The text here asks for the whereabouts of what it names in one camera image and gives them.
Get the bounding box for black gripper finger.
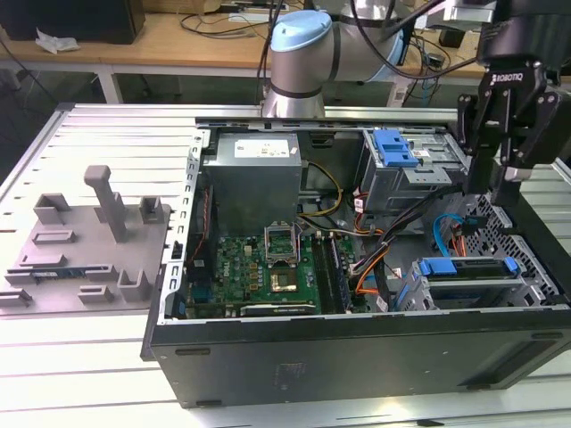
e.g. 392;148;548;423
457;93;497;193
492;90;562;207

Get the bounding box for crumpled white paper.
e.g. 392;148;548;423
35;29;80;55

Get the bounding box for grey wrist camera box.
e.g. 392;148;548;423
426;0;497;30

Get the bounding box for orange power wire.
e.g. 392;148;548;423
449;216;488;259

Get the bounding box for green motherboard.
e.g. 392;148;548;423
186;231;374;316

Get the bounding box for metal socket cover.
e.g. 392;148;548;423
265;221;299;268

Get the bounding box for grey power supply unit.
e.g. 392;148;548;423
203;133;305;237

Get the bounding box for black case fan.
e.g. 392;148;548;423
186;185;219;286

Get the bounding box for black cable bundle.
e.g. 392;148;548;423
378;181;468;246

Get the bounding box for wooden desk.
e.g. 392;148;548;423
0;8;487;90

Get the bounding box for grey parts rack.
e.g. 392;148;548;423
0;164;173;316

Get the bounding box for RAM stick with blue label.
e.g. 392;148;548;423
31;267;88;280

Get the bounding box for large black box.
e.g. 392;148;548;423
0;0;146;45

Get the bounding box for CPU socket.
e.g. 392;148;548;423
269;266;301;294

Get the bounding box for blue plastic latch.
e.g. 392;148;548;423
373;128;420;169

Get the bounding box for coloured wire bundle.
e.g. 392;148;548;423
350;226;393;298

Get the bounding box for black PC case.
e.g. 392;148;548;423
140;116;571;409

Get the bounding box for metal optical drive cage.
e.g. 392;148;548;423
356;128;472;216

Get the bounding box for hard disk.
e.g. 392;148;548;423
398;256;521;309

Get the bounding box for blue data wire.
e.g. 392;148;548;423
431;212;469;259

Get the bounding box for yellow and black wire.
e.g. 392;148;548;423
297;160;344;220

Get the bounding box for black graphics card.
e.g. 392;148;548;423
240;303;317;318

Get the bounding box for black RAM stick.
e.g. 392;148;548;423
328;235;352;312

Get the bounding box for metal disk bay cage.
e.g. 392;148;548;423
394;256;561;313

